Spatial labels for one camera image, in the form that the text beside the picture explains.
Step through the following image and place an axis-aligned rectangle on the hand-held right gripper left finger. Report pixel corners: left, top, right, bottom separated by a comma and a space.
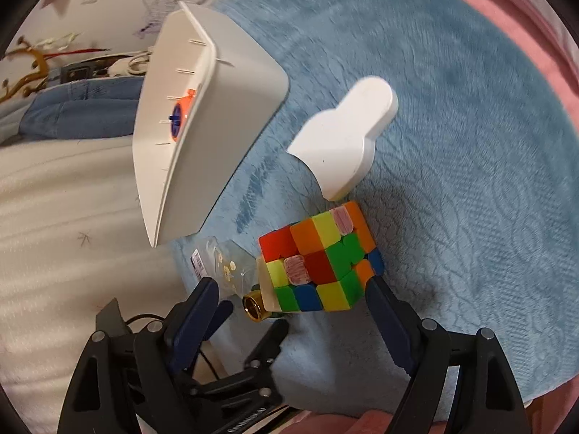
56, 277, 221, 434

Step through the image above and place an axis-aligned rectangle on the beige rectangular block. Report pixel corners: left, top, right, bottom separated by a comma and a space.
256, 255, 284, 315

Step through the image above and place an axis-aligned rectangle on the pink fluffy clothing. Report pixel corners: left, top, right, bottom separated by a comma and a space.
289, 408, 453, 434

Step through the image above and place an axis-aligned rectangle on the white patterned curtain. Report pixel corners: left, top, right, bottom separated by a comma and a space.
0, 135, 202, 421

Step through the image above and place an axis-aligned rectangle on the clear box with printed label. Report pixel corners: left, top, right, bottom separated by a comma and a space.
190, 246, 217, 282

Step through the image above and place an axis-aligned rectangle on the orange round timer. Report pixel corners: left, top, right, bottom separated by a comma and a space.
169, 88, 200, 141

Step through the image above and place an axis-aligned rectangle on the white plastic storage bin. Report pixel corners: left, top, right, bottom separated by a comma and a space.
131, 1, 290, 248

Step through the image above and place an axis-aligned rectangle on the wooden coat rack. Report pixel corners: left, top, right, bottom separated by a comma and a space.
0, 37, 51, 106

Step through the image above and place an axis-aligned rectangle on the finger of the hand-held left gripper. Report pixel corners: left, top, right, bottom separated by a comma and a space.
244, 319, 290, 369
203, 301, 233, 342

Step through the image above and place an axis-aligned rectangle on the white handbag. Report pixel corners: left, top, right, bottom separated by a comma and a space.
107, 51, 153, 78

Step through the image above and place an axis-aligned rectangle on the blue fluffy mat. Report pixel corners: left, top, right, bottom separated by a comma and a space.
178, 0, 579, 417

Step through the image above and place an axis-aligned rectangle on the pink bed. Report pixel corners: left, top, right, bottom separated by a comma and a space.
393, 0, 579, 145

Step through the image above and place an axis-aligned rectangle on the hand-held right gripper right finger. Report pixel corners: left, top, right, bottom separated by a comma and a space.
365, 276, 530, 434

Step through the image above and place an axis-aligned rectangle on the blue denim jacket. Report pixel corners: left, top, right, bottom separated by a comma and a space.
0, 76, 146, 146

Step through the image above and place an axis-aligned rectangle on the clear box with yellow stickers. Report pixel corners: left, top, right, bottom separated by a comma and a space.
212, 239, 261, 301

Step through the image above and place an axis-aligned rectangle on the multicoloured puzzle cube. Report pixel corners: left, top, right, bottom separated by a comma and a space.
259, 200, 384, 314

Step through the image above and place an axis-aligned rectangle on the white bottle-shaped block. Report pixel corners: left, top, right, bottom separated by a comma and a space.
286, 75, 399, 201

